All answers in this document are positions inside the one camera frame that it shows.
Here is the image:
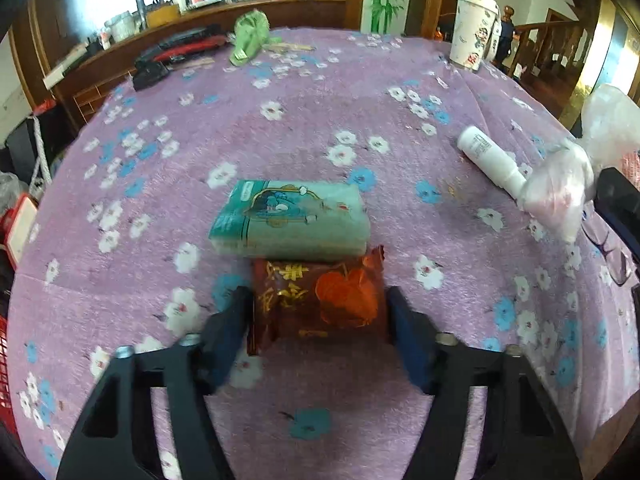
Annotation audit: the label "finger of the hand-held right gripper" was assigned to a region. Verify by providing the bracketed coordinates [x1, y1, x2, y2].
[594, 166, 640, 257]

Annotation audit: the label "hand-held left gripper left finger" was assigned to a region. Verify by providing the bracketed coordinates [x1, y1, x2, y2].
[55, 285, 252, 480]

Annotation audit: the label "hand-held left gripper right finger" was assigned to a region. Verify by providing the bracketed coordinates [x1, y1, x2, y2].
[386, 286, 584, 480]

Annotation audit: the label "brown and red snack packet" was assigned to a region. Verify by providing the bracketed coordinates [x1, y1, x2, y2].
[246, 245, 388, 357]

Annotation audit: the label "red plastic mesh basket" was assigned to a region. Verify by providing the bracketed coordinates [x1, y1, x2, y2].
[0, 305, 17, 442]

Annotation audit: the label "eyeglasses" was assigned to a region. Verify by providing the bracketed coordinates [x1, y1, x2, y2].
[581, 214, 634, 287]

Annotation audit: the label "green tissue pack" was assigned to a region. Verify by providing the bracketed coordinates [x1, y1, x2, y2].
[208, 178, 371, 262]

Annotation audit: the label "white plastic bottle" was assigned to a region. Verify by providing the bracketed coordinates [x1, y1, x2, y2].
[456, 125, 528, 200]

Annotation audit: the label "wooden stair railing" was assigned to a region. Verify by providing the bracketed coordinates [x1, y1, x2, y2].
[492, 5, 587, 97]

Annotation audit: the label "white printed paper cup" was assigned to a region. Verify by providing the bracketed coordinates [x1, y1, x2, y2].
[448, 0, 501, 72]

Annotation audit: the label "purple floral tablecloth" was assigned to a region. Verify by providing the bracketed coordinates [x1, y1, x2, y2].
[7, 26, 640, 480]

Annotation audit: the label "red and white box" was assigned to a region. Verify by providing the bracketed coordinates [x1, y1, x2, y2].
[0, 191, 41, 267]

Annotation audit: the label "grey plastic bag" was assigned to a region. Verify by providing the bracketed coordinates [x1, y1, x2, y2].
[0, 171, 29, 211]

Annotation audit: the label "black pouch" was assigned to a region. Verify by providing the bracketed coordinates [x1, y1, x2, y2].
[132, 63, 171, 92]

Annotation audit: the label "red and black hand tool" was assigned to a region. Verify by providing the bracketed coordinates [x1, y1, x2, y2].
[133, 24, 232, 69]

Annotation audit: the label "wooden counter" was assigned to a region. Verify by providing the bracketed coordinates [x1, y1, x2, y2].
[42, 0, 349, 111]

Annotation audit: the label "green cloth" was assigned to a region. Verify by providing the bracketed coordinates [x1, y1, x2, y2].
[228, 9, 274, 67]

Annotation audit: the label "round metal tin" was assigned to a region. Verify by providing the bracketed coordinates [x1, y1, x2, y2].
[104, 11, 137, 42]

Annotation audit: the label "white strap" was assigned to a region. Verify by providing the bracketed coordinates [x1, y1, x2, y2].
[27, 114, 54, 197]

